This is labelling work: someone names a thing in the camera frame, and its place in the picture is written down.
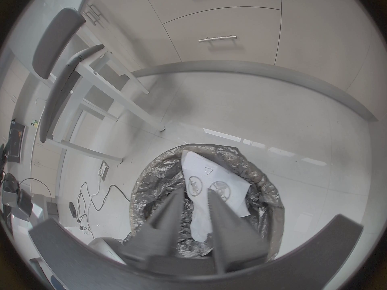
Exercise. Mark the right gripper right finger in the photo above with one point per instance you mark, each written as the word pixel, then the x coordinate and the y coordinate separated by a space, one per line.
pixel 232 240

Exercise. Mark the grey padded chair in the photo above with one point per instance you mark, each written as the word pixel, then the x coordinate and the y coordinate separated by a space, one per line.
pixel 57 41

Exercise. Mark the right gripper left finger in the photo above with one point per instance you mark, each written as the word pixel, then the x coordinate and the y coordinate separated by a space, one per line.
pixel 163 234

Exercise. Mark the black square panel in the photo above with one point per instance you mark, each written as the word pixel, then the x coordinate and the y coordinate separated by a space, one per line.
pixel 16 140

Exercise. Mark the beige cabinet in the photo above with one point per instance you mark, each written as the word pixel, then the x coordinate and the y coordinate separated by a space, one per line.
pixel 226 20

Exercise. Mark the clear printed wrapper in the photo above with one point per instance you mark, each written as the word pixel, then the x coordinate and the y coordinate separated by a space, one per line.
pixel 217 174

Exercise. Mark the black plastic bag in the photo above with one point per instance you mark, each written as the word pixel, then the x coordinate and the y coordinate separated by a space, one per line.
pixel 157 180

